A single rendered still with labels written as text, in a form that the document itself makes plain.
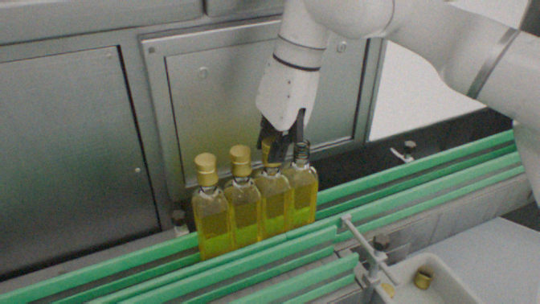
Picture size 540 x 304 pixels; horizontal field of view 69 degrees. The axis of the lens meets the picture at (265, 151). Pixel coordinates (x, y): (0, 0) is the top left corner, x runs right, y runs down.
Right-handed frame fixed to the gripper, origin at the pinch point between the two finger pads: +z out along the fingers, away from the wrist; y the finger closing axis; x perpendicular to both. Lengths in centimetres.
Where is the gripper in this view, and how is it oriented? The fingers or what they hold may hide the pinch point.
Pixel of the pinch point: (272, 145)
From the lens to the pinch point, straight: 66.5
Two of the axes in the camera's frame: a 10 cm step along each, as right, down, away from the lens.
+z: -2.4, 8.4, 4.9
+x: 8.7, -0.4, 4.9
